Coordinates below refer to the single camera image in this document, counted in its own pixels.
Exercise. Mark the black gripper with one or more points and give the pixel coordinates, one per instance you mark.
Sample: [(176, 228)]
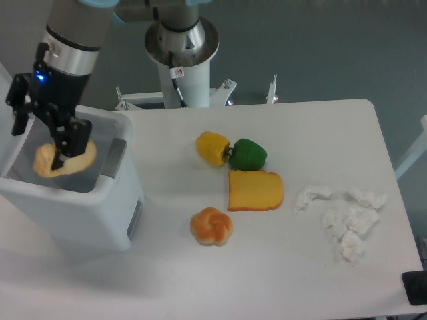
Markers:
[(52, 96)]

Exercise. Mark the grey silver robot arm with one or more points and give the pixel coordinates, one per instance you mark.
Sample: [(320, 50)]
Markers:
[(76, 30)]

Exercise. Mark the white open trash can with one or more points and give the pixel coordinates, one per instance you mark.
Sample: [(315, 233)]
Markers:
[(93, 199)]

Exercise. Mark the round knotted bread roll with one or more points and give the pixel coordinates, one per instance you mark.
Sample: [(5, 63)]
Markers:
[(211, 227)]

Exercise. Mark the square toast bread slice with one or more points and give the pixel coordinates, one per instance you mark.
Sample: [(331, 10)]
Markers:
[(254, 190)]

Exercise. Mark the yellow bell pepper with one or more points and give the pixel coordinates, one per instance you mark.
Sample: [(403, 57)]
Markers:
[(213, 147)]

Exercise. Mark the green bell pepper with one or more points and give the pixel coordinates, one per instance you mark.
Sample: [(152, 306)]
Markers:
[(246, 155)]

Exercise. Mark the crumpled white tissue left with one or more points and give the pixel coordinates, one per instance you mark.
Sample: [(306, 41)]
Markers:
[(311, 192)]

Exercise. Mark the crumpled white tissue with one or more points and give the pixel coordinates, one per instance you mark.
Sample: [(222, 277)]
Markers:
[(311, 192), (368, 199), (351, 247), (358, 220)]

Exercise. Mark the crumpled white tissue middle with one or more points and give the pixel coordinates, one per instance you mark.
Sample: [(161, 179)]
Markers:
[(358, 220)]

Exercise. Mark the crumpled white tissue bottom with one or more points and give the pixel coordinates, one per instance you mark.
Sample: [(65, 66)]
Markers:
[(351, 247)]

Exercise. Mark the crumpled white tissue top right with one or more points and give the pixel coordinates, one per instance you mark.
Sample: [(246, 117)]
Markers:
[(368, 199)]

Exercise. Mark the black device at edge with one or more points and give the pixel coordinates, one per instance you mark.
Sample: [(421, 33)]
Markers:
[(415, 286)]

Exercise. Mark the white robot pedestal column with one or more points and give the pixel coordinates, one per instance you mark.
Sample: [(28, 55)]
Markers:
[(183, 62)]

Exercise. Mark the white frame leg right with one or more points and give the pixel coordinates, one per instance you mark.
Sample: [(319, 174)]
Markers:
[(413, 153)]

